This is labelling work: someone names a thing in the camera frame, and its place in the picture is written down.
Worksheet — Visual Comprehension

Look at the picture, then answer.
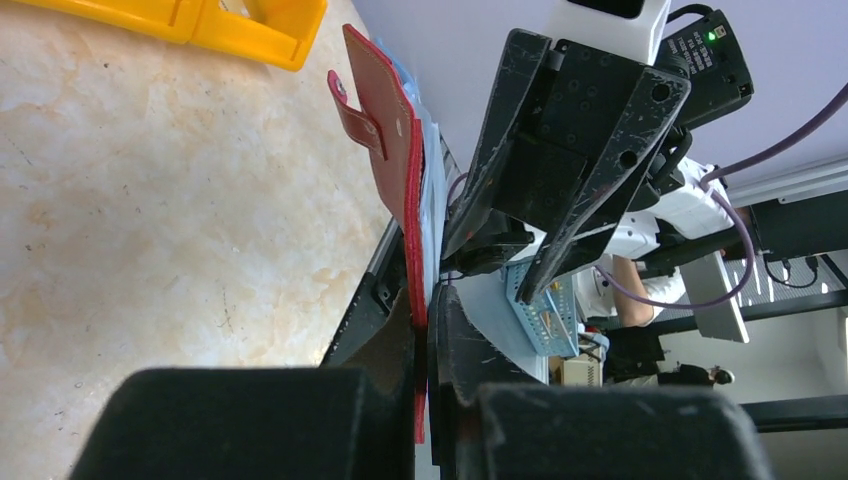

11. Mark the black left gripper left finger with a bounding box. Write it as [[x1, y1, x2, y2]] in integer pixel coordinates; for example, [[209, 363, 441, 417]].
[[71, 291, 415, 479]]

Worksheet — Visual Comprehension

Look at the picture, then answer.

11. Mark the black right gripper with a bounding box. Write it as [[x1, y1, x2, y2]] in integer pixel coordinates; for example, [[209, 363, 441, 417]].
[[441, 28, 691, 303]]

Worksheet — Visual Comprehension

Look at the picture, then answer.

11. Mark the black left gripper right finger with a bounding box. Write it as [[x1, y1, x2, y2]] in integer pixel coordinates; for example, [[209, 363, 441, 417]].
[[428, 285, 773, 479]]

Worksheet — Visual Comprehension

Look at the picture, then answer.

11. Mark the red card holder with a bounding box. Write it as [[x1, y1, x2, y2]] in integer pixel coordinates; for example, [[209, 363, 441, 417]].
[[327, 24, 428, 444]]

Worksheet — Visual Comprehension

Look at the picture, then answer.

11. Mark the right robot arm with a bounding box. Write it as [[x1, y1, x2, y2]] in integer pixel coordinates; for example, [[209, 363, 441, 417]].
[[440, 28, 756, 303]]

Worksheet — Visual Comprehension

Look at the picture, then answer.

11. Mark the blue perforated basket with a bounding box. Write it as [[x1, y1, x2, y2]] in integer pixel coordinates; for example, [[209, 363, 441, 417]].
[[503, 261, 580, 359]]

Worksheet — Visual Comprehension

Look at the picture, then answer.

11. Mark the seated person white shirt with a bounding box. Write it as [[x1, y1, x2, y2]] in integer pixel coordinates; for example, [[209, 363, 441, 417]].
[[574, 255, 686, 328]]

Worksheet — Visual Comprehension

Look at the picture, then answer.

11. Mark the grey monitor stand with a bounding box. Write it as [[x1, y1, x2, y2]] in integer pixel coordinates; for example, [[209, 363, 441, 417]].
[[680, 252, 750, 344]]

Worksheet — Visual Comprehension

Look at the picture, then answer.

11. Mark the yellow plastic bin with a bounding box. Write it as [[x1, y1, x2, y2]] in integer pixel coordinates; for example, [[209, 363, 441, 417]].
[[23, 0, 327, 71]]

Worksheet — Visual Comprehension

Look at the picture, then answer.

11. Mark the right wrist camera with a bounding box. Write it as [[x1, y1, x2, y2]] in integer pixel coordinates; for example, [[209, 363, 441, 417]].
[[658, 4, 754, 130]]

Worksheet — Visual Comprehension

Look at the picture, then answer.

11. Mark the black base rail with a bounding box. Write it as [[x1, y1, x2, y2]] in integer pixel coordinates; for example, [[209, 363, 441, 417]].
[[320, 220, 407, 366]]

